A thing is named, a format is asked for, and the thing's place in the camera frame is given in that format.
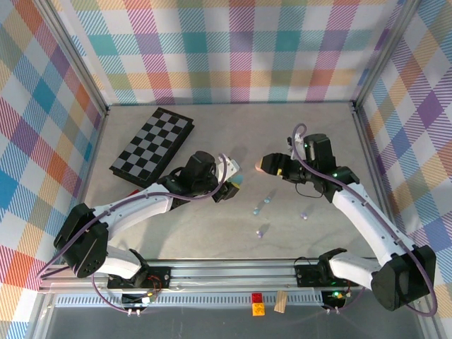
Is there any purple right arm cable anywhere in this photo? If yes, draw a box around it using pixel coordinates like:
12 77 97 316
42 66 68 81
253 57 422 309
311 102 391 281
291 122 437 316

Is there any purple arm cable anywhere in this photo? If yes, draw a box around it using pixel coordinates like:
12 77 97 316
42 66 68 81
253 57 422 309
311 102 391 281
36 153 229 314
291 122 437 316

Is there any aluminium side rail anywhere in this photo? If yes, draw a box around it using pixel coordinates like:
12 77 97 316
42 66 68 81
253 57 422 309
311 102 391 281
351 102 407 261
61 105 110 264

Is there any small wooden block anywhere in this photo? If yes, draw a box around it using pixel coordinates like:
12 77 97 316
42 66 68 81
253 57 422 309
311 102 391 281
273 290 289 314

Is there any aluminium frame post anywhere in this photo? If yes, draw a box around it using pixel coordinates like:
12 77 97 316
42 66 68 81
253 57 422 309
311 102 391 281
35 0 109 117
352 0 423 109

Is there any black and white chessboard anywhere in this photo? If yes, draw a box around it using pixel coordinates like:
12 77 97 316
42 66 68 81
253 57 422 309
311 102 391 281
109 107 196 190

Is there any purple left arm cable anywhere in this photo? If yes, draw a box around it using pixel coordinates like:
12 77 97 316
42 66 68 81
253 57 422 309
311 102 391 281
36 153 229 314

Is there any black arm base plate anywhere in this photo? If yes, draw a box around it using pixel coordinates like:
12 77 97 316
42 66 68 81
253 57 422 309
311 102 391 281
107 266 172 290
294 263 359 287

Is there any grey slotted cable duct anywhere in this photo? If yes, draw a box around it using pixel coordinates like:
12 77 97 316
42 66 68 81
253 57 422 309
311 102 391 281
55 295 325 307

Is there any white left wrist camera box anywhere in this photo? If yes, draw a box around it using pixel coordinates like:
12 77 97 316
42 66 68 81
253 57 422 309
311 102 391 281
215 156 240 184

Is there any aluminium mounting rail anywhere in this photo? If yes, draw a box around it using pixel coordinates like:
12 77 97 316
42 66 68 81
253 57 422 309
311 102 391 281
38 258 430 295

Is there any small controller board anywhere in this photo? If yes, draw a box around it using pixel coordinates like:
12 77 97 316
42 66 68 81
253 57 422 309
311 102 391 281
121 290 159 308
321 288 350 305

